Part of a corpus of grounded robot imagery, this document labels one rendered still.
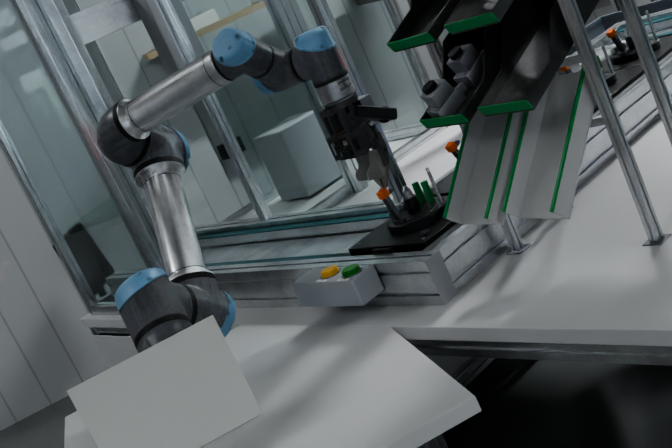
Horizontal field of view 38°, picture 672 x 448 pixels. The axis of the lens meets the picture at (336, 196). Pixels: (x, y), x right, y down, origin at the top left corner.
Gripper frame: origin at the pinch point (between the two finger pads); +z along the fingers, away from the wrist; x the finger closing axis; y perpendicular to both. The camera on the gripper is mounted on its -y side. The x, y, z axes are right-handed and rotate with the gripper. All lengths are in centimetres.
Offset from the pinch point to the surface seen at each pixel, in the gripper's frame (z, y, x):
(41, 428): 108, -13, -339
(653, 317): 23, 18, 66
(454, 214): 7.4, 4.7, 20.4
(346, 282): 12.9, 20.5, 0.0
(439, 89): -17.0, 2.3, 27.4
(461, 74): -17.2, -4.3, 27.8
